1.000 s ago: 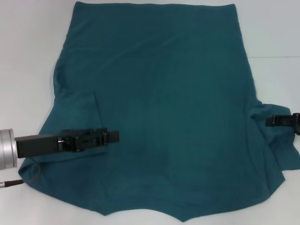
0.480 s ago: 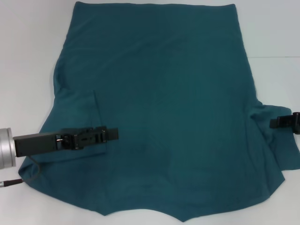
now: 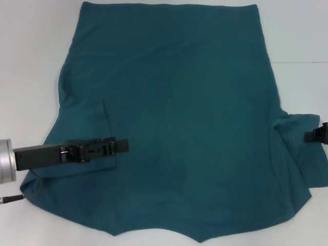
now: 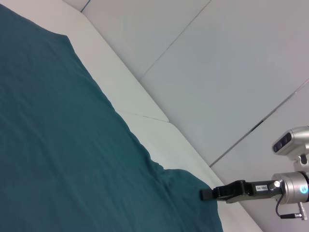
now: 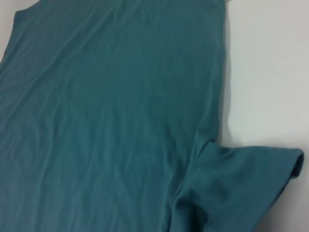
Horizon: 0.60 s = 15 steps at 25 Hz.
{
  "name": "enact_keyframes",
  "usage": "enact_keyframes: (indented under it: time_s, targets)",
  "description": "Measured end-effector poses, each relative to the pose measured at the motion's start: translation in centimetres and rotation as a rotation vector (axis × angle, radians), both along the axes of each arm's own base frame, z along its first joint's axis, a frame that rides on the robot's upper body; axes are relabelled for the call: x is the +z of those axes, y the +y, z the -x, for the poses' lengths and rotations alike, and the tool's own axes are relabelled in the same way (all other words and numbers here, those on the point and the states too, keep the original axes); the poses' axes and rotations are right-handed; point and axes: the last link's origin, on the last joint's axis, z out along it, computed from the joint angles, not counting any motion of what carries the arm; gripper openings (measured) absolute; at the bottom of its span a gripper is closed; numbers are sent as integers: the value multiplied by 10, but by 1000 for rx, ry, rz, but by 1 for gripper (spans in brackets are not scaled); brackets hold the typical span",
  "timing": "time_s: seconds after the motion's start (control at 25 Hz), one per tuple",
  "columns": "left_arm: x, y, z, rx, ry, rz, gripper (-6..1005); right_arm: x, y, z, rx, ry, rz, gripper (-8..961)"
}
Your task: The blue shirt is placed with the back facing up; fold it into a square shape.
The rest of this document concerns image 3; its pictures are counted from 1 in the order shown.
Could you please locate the teal blue t-shirt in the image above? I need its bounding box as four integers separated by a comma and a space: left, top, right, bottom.
20, 1, 328, 243

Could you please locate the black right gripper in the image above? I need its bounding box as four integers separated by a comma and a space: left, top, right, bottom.
304, 122, 328, 147

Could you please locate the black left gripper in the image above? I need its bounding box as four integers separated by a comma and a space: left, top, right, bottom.
13, 143, 77, 171

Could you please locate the dark red left gripper cable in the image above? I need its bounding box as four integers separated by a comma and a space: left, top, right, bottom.
0, 169, 43, 204

